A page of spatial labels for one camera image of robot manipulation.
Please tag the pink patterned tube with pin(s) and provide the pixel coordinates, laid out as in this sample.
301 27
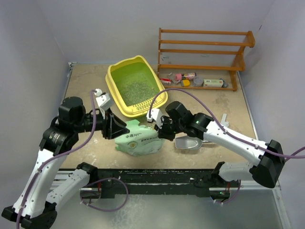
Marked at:
188 76

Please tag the yellow grey sponge block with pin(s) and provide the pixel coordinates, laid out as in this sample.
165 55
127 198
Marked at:
185 83

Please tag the green cat litter bag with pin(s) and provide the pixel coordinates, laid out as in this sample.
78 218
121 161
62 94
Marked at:
141 140

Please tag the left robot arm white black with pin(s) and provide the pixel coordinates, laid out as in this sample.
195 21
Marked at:
38 206

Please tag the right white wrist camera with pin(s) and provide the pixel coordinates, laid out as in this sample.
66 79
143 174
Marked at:
154 115

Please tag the grey round container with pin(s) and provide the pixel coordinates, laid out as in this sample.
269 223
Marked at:
198 81

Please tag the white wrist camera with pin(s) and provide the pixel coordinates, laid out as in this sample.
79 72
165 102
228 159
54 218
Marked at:
154 115
104 100

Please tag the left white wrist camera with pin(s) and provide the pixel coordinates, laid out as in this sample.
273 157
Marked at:
104 100

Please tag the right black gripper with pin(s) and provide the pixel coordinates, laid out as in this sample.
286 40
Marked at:
162 132

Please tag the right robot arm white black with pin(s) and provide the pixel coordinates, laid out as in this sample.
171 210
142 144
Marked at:
264 160

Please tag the wooden three-tier rack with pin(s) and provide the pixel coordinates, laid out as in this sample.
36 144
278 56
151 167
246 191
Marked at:
195 51

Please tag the white green long box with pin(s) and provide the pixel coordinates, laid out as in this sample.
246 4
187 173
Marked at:
213 83

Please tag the red white small box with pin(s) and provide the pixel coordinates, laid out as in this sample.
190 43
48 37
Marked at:
165 81

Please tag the white plastic bracket piece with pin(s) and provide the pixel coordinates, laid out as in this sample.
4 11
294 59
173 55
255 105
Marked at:
224 121

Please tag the yellow green litter box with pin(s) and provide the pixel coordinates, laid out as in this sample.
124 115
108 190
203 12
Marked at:
133 84

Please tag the grey small object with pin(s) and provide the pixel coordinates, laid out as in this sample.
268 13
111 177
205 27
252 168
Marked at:
225 84

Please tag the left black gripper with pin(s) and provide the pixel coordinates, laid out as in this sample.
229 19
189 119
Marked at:
111 127

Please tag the pink tape roll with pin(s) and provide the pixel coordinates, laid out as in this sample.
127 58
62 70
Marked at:
178 77

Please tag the silver metal scoop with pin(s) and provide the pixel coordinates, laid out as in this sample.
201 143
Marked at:
189 143

